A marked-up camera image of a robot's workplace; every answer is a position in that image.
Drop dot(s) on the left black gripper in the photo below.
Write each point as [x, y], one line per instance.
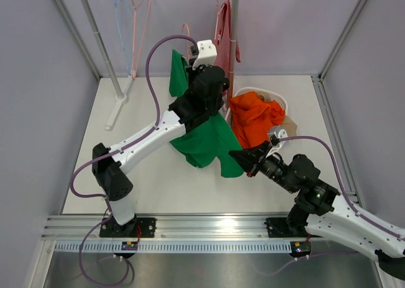
[190, 71]

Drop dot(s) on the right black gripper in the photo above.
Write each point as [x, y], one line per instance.
[248, 159]

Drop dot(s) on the green t shirt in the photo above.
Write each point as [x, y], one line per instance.
[211, 140]

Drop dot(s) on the pink hanger of green shirt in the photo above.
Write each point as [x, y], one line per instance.
[186, 31]

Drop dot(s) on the orange t shirt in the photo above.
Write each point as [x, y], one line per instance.
[251, 135]

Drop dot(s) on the beige t shirt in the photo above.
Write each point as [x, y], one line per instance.
[288, 124]

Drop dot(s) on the pink t shirt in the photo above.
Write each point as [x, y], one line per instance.
[223, 55]

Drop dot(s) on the light blue hanger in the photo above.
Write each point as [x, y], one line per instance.
[123, 16]

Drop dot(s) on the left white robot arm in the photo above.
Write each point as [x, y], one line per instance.
[200, 102]

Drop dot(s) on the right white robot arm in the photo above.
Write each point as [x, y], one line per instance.
[323, 210]

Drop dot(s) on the white perforated laundry basket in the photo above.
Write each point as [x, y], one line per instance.
[251, 105]

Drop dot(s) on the metal clothes rack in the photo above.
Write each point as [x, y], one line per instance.
[121, 97]

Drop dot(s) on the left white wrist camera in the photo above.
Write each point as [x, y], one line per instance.
[203, 53]

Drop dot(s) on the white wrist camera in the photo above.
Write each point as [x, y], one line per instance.
[275, 134]
[203, 53]

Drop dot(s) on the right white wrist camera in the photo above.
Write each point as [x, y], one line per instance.
[275, 134]

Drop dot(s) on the aluminium mounting rail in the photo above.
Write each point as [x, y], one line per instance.
[173, 228]

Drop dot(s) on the white slotted cable duct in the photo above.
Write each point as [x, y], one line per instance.
[181, 247]

